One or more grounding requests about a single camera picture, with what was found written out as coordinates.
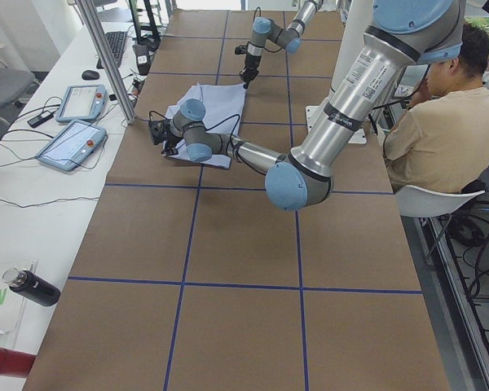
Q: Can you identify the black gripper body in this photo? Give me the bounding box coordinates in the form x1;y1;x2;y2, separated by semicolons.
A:
240;53;262;81
163;120;183;153

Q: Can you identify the light blue striped shirt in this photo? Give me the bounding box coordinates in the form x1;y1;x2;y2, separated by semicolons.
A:
165;83;245;169

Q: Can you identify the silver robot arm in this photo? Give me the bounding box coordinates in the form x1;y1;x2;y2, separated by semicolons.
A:
235;0;324;89
149;1;465;210

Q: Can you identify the upper teach pendant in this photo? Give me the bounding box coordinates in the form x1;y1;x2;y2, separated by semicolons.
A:
55;84;108;123

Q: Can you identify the teach pendant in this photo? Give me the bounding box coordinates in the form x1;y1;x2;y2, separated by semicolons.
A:
35;120;107;172
55;84;108;123

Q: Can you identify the lower teach pendant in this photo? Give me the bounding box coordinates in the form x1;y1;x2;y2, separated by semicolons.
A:
35;120;107;172

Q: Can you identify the black computer mouse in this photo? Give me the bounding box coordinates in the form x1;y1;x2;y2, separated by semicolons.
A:
81;69;99;81

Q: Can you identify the black keyboard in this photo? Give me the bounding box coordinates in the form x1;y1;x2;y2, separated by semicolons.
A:
104;31;127;68

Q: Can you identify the black water bottle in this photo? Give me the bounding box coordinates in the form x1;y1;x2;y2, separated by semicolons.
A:
2;268;61;307

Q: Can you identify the white chair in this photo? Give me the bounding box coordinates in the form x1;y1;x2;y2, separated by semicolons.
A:
394;183;487;261

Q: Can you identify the person in beige shirt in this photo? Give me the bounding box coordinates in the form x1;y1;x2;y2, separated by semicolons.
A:
382;24;489;194

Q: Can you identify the red bottle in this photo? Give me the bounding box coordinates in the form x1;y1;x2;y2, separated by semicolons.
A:
0;347;37;378

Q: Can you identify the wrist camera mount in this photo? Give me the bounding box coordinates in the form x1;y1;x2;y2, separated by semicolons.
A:
234;45;248;55
148;119;170;146

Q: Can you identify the aluminium frame post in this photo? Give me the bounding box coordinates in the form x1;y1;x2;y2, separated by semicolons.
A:
76;0;135;125

